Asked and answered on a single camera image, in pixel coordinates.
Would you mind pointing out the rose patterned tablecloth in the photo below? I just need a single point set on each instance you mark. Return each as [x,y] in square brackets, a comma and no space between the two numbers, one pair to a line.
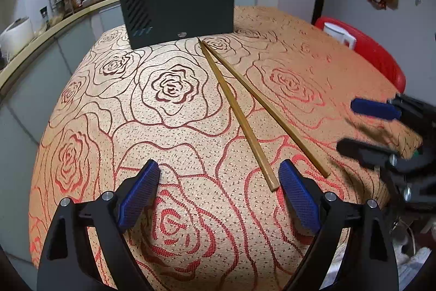
[170,113]

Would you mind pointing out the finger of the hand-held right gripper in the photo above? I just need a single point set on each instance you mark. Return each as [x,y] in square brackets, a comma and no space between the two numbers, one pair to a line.
[368,151]
[374,108]

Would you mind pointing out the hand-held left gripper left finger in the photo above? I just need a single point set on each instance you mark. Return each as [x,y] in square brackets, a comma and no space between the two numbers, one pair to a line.
[138,197]

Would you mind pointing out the red plastic stool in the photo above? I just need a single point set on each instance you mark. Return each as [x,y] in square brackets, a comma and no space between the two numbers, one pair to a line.
[378,52]

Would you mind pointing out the person's patterned clothing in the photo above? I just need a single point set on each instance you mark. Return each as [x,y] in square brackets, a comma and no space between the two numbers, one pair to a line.
[412,260]

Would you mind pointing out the white rice cooker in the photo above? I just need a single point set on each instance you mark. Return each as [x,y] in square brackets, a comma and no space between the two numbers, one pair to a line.
[15,37]

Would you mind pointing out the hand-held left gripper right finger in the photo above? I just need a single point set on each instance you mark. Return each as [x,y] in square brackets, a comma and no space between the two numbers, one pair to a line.
[299,195]

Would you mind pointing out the black utensil holder box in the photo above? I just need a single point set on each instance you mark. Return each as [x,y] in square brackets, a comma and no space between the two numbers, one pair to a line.
[190,11]

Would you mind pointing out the light wooden chopstick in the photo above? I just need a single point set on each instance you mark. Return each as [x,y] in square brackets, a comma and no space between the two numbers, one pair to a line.
[235,110]
[272,107]

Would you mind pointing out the beige kitchen counter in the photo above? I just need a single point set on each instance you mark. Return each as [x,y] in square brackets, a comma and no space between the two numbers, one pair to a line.
[51,35]

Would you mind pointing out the white cup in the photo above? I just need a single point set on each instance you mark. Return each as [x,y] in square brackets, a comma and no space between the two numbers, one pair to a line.
[339,35]

